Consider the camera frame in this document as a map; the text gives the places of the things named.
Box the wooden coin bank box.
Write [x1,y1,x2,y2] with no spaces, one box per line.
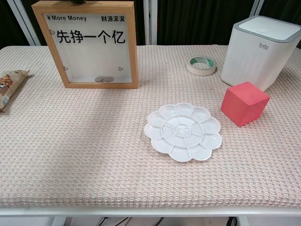
[31,0,139,89]

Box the white frame post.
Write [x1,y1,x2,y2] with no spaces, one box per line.
[248,0,263,18]
[137,0,158,46]
[7,0,46,47]

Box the masking tape roll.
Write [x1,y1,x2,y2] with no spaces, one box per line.
[187,56,217,76]

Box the brown snack bar wrapper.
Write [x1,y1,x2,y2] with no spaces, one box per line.
[0,70,30,113]

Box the white bin grey rim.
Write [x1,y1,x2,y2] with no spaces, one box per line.
[220,16,301,92]

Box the white flower paint palette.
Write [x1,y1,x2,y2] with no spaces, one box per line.
[143,102,222,163]

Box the red foam cube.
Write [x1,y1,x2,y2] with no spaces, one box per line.
[220,81,270,128]

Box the beige woven tablecloth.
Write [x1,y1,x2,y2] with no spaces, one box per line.
[0,44,301,209]

